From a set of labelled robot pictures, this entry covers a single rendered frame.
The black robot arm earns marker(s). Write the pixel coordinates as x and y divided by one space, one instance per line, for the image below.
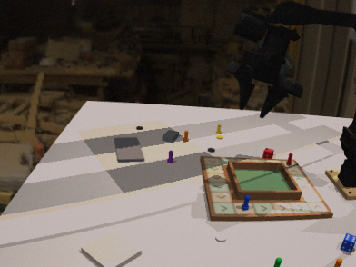
252 26

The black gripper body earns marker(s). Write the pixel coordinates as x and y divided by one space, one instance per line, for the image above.
286 84

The green pawn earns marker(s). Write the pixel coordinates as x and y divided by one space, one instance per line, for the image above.
277 262

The red die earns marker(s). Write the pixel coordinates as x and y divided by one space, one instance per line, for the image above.
268 153

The blue pawn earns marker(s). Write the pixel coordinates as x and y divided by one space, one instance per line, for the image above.
245 205

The red pawn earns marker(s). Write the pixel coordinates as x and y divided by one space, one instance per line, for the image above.
289 162

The blue die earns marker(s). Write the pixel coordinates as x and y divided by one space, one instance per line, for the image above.
348 243

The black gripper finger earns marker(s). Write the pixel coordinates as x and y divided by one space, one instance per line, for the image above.
245 88
274 96

